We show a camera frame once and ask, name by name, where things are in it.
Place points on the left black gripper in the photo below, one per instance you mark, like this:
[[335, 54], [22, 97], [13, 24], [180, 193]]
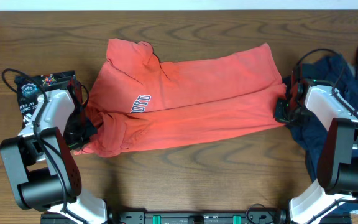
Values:
[[74, 144]]

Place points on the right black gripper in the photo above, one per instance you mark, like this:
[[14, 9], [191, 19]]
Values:
[[279, 116]]

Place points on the orange soccer t-shirt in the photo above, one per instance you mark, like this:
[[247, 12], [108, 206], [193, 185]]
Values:
[[139, 103]]

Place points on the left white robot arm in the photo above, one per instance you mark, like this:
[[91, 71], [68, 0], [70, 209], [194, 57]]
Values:
[[40, 167]]

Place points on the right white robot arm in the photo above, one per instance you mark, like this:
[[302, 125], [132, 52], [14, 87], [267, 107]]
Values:
[[336, 182]]

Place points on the folded black printed shirt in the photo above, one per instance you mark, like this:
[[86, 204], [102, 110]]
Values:
[[28, 92]]

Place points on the navy blue garment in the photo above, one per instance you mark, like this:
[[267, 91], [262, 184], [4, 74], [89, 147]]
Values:
[[311, 135]]

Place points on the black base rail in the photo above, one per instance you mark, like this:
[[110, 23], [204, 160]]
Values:
[[254, 214]]

